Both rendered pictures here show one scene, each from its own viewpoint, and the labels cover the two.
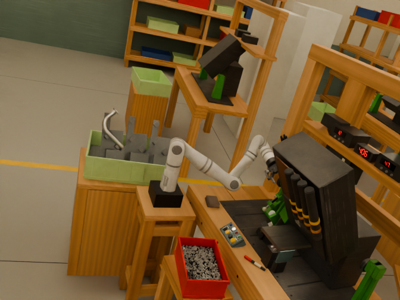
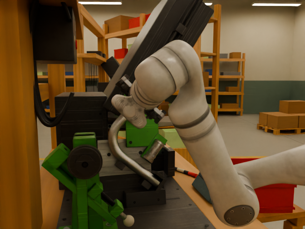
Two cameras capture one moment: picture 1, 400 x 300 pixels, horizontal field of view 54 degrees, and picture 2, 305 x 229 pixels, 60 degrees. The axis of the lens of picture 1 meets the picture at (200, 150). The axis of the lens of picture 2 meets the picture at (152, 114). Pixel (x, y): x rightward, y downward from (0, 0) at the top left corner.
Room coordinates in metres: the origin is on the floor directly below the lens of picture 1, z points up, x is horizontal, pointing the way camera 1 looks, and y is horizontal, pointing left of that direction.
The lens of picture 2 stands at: (2.75, -0.26, 1.30)
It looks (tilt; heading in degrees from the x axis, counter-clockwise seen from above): 8 degrees down; 196
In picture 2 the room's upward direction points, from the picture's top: straight up
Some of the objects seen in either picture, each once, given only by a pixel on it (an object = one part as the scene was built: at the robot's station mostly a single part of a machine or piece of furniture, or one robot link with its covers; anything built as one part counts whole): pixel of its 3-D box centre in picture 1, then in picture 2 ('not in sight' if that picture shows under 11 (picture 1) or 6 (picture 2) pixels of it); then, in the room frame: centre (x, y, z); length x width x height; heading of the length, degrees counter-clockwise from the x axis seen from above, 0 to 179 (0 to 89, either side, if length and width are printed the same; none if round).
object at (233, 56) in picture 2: not in sight; (198, 84); (-6.89, -1.29, 1.12); 3.16 x 0.54 x 2.24; 108
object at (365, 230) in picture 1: (336, 243); (84, 134); (1.79, -0.83, 1.07); 0.30 x 0.18 x 0.34; 29
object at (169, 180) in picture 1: (170, 176); not in sight; (2.12, 0.13, 1.03); 0.09 x 0.09 x 0.17; 32
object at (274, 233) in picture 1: (300, 236); (141, 122); (1.70, -0.61, 1.11); 0.39 x 0.16 x 0.03; 119
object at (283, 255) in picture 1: (283, 261); (154, 154); (1.66, -0.56, 0.97); 0.10 x 0.02 x 0.14; 119
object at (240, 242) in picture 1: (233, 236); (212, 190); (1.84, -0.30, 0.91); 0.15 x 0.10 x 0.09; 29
